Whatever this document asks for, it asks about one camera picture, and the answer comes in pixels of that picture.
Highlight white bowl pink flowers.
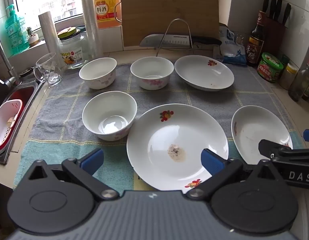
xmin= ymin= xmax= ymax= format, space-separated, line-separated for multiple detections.
xmin=130 ymin=56 xmax=174 ymax=91

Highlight clear glass mug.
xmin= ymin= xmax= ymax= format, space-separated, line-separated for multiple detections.
xmin=33 ymin=52 xmax=63 ymax=87

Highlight dark vinegar bottle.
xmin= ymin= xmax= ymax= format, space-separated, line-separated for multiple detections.
xmin=248 ymin=10 xmax=266 ymax=67

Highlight short plastic wrap roll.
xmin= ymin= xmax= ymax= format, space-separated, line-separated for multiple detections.
xmin=38 ymin=12 xmax=66 ymax=69

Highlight tall plastic wrap roll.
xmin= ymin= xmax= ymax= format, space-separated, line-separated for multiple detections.
xmin=80 ymin=0 xmax=104 ymax=60

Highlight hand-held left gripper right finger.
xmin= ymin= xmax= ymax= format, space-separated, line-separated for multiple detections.
xmin=186 ymin=149 xmax=280 ymax=201

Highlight small white plate red print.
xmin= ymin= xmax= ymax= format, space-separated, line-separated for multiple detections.
xmin=231 ymin=105 xmax=294 ymax=164

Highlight metal wire rack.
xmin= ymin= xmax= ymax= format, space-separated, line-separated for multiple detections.
xmin=156 ymin=18 xmax=195 ymax=57

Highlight steel sink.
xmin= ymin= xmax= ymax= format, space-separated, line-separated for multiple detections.
xmin=0 ymin=79 xmax=46 ymax=165

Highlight green soap bottle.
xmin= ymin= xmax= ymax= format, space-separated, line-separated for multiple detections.
xmin=4 ymin=4 xmax=30 ymax=54

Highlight blue white salt bag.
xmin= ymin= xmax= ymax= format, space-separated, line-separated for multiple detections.
xmin=218 ymin=26 xmax=248 ymax=67

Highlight orange cooking wine bottle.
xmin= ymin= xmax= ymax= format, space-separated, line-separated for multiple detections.
xmin=93 ymin=0 xmax=122 ymax=30

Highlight steel faucet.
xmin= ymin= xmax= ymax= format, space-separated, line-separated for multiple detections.
xmin=0 ymin=37 xmax=22 ymax=88

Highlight white strainer basket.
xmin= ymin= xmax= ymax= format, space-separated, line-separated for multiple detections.
xmin=0 ymin=99 xmax=23 ymax=147

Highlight clear glass bottle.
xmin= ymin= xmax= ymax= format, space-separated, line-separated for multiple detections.
xmin=289 ymin=60 xmax=309 ymax=102

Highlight yellow-lid spice jar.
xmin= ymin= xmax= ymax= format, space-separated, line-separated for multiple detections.
xmin=279 ymin=63 xmax=300 ymax=90

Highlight glass jar green lid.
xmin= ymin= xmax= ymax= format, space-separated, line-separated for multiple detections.
xmin=57 ymin=26 xmax=89 ymax=70

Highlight white bowl faint purple flowers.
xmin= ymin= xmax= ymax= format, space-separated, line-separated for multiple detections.
xmin=79 ymin=57 xmax=117 ymax=90

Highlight large white plate fruit print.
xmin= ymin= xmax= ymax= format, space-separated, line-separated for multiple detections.
xmin=126 ymin=103 xmax=229 ymax=191

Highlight brown knife block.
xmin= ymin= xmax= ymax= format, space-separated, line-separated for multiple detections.
xmin=263 ymin=15 xmax=288 ymax=63

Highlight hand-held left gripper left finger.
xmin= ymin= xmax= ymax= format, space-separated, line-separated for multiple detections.
xmin=28 ymin=148 xmax=119 ymax=202

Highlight white bowl pink floral print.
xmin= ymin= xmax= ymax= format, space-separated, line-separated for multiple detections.
xmin=82 ymin=91 xmax=138 ymax=141

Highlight small potted plant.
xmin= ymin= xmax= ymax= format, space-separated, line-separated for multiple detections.
xmin=26 ymin=26 xmax=40 ymax=47

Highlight green-lid sauce jar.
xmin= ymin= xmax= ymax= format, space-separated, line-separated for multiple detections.
xmin=257 ymin=52 xmax=284 ymax=83

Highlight steel cleaver black handle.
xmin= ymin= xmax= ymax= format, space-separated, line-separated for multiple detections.
xmin=139 ymin=34 xmax=222 ymax=48

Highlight wooden cutting board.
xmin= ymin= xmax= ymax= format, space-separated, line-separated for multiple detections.
xmin=114 ymin=0 xmax=220 ymax=47

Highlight red plastic basin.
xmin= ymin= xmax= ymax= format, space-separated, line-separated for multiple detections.
xmin=0 ymin=84 xmax=36 ymax=155

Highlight grey checked towel mat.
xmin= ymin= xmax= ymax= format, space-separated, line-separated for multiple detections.
xmin=14 ymin=62 xmax=305 ymax=193

